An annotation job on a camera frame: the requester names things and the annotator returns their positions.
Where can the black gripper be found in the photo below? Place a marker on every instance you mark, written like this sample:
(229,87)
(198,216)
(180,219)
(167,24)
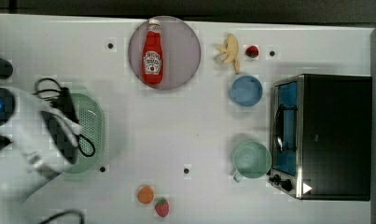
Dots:
(62,124)

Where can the green plastic strainer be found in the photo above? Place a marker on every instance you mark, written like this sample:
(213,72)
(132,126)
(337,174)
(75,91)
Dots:
(91,119)

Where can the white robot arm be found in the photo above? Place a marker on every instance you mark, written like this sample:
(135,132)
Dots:
(43,142)

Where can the red ketchup bottle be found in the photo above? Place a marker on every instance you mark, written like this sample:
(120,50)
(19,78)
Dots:
(152,58)

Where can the grey round plate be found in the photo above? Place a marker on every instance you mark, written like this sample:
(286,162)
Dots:
(181,50)

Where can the orange toy fruit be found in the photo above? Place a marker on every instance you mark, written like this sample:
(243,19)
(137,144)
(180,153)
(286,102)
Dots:
(145,195)

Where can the peeled toy banana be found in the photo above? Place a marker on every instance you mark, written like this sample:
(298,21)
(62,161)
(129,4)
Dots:
(229,51)

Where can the blue plastic cup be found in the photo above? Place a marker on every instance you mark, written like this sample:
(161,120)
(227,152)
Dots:
(246,91)

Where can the small red strawberry toy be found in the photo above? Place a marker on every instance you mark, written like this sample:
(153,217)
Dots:
(252,52)

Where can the green plastic mug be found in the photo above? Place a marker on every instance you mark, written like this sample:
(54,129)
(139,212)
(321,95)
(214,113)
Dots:
(250,160)

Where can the black toaster oven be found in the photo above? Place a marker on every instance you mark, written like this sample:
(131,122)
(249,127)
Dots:
(321,137)

